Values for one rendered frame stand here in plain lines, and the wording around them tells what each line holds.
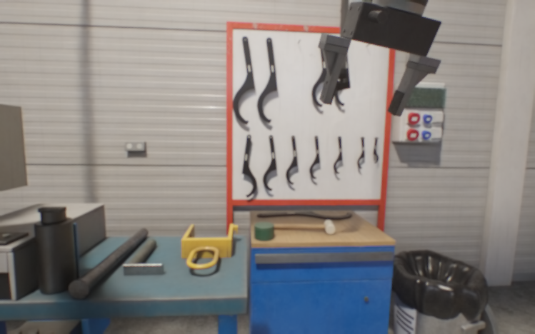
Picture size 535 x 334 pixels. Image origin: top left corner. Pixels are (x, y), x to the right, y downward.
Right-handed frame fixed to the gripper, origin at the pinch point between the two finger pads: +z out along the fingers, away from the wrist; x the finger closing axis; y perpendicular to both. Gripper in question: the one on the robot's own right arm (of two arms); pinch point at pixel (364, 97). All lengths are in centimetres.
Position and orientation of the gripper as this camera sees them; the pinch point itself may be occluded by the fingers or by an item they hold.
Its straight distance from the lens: 51.1
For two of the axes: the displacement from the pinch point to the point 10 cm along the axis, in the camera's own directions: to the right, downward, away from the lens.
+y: 1.2, 5.0, -8.6
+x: 9.7, 1.1, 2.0
